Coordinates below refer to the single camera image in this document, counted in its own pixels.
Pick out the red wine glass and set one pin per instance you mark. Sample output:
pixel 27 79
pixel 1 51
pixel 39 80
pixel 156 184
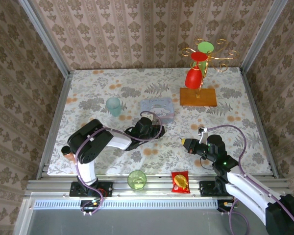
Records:
pixel 193 78

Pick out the black electronics box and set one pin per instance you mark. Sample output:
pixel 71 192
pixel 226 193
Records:
pixel 225 205
pixel 88 204

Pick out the brown bottle with black cap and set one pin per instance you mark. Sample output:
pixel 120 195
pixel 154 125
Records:
pixel 68 153

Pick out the brass padlock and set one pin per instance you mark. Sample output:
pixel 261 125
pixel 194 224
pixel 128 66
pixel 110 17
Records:
pixel 183 141

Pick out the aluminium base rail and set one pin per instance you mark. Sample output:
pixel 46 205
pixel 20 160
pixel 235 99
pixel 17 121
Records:
pixel 159 184

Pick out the frosted blue plastic cup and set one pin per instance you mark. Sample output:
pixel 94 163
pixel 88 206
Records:
pixel 114 106

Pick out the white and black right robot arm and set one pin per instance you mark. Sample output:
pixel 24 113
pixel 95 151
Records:
pixel 250 193

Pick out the green plastic cup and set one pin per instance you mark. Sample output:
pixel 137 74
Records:
pixel 136 181

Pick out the aluminium frame post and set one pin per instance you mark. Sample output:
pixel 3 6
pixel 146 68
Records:
pixel 262 36
pixel 46 36

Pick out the red snack packet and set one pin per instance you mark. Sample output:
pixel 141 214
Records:
pixel 180 182

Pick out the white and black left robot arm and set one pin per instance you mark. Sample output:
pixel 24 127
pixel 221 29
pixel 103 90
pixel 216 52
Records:
pixel 90 142

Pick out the green wine glass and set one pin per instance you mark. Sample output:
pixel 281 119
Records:
pixel 205 46

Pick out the floral tablecloth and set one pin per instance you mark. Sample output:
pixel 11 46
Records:
pixel 137 83

